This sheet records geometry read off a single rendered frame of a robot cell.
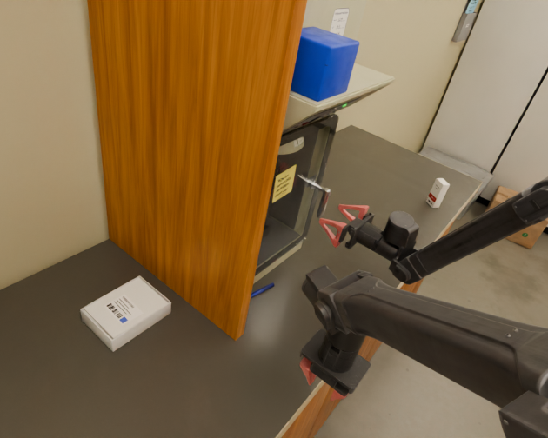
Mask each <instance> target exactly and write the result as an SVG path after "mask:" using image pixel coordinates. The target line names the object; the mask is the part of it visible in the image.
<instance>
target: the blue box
mask: <svg viewBox="0 0 548 438"><path fill-rule="evenodd" d="M358 47H359V41H356V40H353V39H350V38H348V37H345V36H340V35H338V34H335V33H332V32H329V31H327V30H322V29H319V28H317V27H314V26H313V27H305V28H302V32H301V37H300V41H299V45H298V51H297V59H296V63H295V69H294V73H293V78H292V82H291V91H294V92H296V93H298V94H300V95H302V96H306V97H308V98H310V99H312V100H314V101H316V102H320V101H322V100H324V99H327V98H330V97H333V96H337V95H339V94H342V93H345V92H346V91H347V89H348V85H349V81H350V79H351V72H352V70H353V66H354V63H355V60H356V56H357V53H358Z"/></svg>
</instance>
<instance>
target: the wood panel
mask: <svg viewBox="0 0 548 438"><path fill-rule="evenodd" d="M87 2H88V11H89V21H90V40H91V49H92V59H93V69H94V78H95V88H96V98H97V115H98V125H99V135H100V144H101V154H102V164H103V173H104V192H105V201H106V211H107V221H108V230H109V239H110V240H112V241H113V242H114V243H115V244H116V245H117V246H118V247H120V248H121V249H122V250H124V251H125V252H126V253H127V254H128V255H130V256H131V257H132V258H134V259H135V260H136V261H137V262H139V263H140V264H141V265H143V266H144V267H145V268H146V269H148V270H149V271H150V272H151V273H152V274H153V275H154V276H156V277H157V278H158V279H159V280H161V281H162V282H163V283H165V284H166V285H167V286H168V287H169V288H171V289H172V290H173V291H175V292H176V293H177V294H178V295H180V296H181V297H182V298H184V299H185V300H186V301H187V302H188V303H189V304H190V305H191V306H193V307H194V308H195V309H197V310H198V311H199V312H200V313H202V314H203V315H204V316H206V317H207V318H208V319H209V320H210V321H212V322H213V323H214V324H216V325H217V326H218V327H219V328H221V329H222V330H223V331H224V332H225V333H226V334H227V335H229V336H230V337H231V338H232V339H234V340H237V339H238V338H239V337H240V336H241V335H242V334H243V333H244V328H245V323H246V318H247V314H248V309H249V305H250V300H251V291H252V287H253V283H254V277H255V273H256V268H257V259H258V255H259V250H260V246H261V241H262V236H263V232H264V224H265V218H266V214H267V209H268V205H269V200H270V195H271V187H272V182H273V177H274V173H275V168H276V163H277V155H278V151H279V146H280V141H281V136H282V132H283V127H284V119H285V114H286V110H287V104H288V100H289V95H290V91H291V82H292V78H293V73H294V69H295V63H296V59H297V51H298V45H299V41H300V37H301V32H302V27H303V22H304V14H305V10H306V4H307V0H87Z"/></svg>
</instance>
